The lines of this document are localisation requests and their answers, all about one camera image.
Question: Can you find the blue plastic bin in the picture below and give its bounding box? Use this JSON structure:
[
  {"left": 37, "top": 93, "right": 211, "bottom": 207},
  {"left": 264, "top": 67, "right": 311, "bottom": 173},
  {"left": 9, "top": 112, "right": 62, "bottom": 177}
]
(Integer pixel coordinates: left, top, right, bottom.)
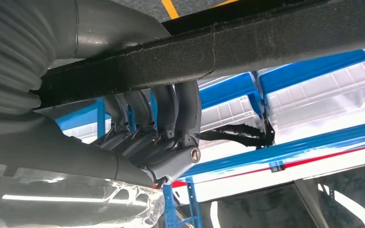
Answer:
[
  {"left": 259, "top": 49, "right": 365, "bottom": 95},
  {"left": 198, "top": 72, "right": 263, "bottom": 114}
]

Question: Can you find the large translucent white bin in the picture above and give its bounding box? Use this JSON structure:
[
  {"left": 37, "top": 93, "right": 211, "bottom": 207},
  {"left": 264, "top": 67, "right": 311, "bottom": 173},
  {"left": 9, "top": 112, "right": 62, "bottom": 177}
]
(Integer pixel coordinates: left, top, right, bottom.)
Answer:
[{"left": 63, "top": 121, "right": 112, "bottom": 144}]

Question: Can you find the black ribbed plastic part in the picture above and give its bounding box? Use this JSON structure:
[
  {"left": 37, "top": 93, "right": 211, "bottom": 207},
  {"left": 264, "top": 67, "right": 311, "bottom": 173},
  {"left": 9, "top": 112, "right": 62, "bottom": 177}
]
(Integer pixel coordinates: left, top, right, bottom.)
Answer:
[{"left": 198, "top": 123, "right": 276, "bottom": 149}]

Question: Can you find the blue metal shelf rack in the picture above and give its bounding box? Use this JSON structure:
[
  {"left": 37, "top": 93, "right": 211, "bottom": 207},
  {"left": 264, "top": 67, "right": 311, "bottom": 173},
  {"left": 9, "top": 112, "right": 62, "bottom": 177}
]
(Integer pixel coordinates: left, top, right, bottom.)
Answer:
[
  {"left": 55, "top": 102, "right": 114, "bottom": 144},
  {"left": 55, "top": 94, "right": 365, "bottom": 228}
]

